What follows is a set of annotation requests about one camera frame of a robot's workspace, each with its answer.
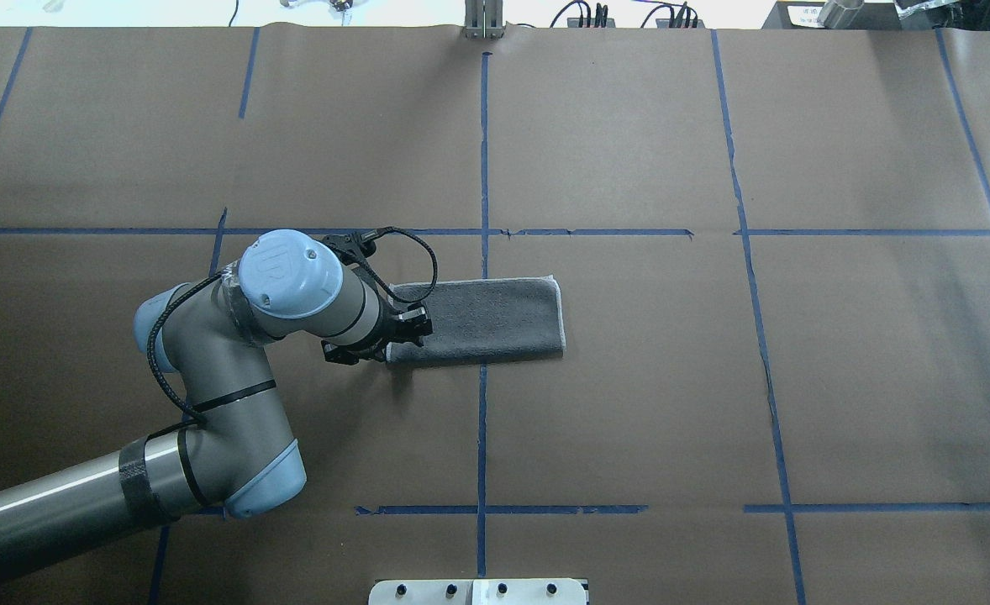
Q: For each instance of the pink towel with grey edge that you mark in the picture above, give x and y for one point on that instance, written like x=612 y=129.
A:
x=485 y=321

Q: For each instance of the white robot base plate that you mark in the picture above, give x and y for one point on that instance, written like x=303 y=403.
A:
x=555 y=590

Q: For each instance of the brown paper table cover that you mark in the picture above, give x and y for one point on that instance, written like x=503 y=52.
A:
x=773 y=249

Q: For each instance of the grey box with label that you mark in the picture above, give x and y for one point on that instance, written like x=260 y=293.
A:
x=804 y=15

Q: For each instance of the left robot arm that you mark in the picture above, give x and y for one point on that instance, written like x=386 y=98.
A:
x=205 y=346

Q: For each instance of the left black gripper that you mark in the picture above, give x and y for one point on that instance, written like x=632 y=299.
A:
x=384 y=330

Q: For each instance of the aluminium frame post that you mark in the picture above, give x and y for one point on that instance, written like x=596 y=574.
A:
x=484 y=19

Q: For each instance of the black power strip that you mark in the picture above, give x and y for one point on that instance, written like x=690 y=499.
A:
x=671 y=16
x=583 y=15

